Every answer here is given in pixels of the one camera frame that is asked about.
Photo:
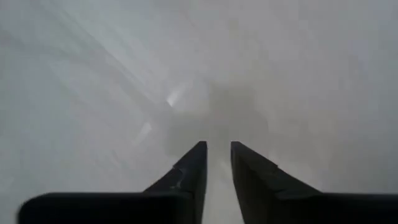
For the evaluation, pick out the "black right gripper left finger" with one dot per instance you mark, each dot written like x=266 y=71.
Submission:
x=155 y=208

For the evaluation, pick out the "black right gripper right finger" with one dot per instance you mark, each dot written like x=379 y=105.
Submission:
x=295 y=208

